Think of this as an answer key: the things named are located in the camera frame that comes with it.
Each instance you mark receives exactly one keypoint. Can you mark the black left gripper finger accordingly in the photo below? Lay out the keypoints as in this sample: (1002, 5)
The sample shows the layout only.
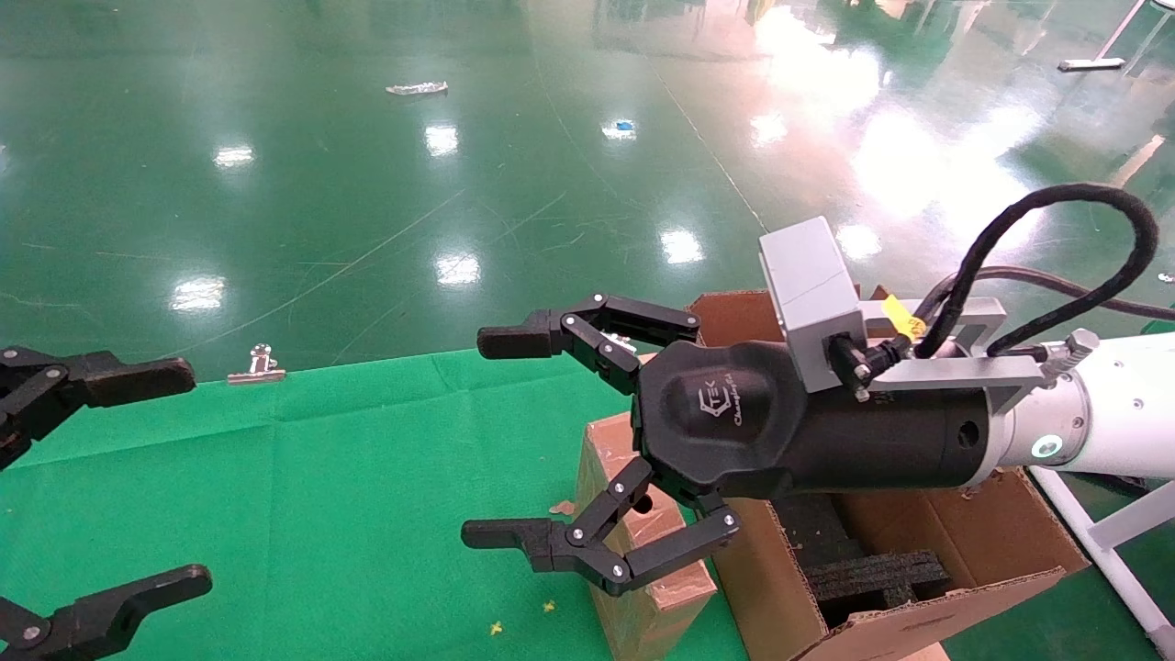
(119, 378)
(101, 620)

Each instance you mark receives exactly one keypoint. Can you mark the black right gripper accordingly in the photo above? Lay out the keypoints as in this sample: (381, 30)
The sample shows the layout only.
(734, 431)

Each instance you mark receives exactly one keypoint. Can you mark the small brown cardboard box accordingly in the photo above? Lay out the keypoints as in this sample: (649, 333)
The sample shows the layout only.
(643, 615)

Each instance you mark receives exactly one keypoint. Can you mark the small brown cardboard scrap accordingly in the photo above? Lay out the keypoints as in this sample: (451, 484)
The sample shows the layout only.
(562, 508)

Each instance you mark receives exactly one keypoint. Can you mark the large open cardboard carton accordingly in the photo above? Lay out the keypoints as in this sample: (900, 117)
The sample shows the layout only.
(762, 588)

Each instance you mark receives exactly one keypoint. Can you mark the silver binder clip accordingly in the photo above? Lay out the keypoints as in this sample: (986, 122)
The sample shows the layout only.
(257, 375)

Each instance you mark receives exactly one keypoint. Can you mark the green table cloth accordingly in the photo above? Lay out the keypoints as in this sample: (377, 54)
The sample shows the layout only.
(321, 505)

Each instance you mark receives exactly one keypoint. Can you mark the black foam block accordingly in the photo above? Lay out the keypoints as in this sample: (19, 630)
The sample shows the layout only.
(872, 578)

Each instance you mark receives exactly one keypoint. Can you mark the white floor stand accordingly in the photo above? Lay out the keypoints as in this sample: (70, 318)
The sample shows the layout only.
(1092, 64)

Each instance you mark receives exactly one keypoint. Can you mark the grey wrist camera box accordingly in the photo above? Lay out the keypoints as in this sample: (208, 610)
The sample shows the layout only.
(808, 294)

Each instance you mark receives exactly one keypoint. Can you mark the grey metal camera bracket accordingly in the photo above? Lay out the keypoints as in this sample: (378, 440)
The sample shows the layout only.
(955, 372)

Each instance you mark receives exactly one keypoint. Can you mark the white pipe frame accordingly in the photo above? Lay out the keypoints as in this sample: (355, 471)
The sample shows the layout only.
(1069, 507)

